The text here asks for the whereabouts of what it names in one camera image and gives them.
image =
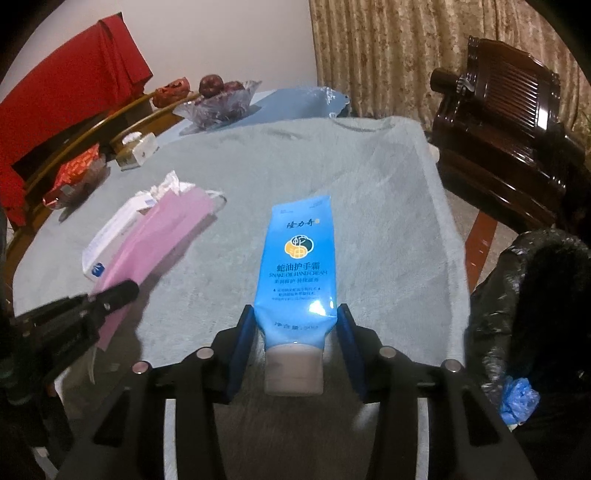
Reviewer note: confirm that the tissue box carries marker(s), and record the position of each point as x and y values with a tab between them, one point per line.
138	152

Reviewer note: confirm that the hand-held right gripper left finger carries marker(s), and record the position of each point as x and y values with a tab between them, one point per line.
240	350

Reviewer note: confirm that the blue hand cream tube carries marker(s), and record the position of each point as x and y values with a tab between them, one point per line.
295	277

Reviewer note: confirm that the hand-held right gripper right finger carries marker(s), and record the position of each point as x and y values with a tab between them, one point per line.
351	350

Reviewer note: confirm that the pink face mask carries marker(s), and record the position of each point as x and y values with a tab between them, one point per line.
152	244

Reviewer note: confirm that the red snack packet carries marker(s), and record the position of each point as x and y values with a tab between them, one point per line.
76	170

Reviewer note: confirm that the dark wooden chair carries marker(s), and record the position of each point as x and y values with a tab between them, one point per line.
508	115

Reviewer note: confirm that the large dark red apple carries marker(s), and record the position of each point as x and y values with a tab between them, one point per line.
211	85

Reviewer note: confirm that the grey-blue tablecloth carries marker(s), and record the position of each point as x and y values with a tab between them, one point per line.
323	161

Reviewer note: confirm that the white tissue packet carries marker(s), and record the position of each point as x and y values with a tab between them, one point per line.
115	230

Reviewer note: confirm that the small dark red apple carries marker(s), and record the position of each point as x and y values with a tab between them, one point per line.
234	86

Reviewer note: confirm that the black trash bag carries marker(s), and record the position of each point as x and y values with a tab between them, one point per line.
517	300

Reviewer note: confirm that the blue plastic bag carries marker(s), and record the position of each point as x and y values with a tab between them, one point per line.
517	399

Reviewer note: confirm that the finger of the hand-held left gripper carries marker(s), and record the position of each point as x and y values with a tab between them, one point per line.
117	295

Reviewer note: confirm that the glass fruit bowl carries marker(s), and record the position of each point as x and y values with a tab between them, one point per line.
217	110

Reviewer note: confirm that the red cloth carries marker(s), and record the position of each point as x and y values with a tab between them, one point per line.
69	92

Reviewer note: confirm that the beige patterned curtain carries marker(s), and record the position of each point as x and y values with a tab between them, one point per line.
392	46

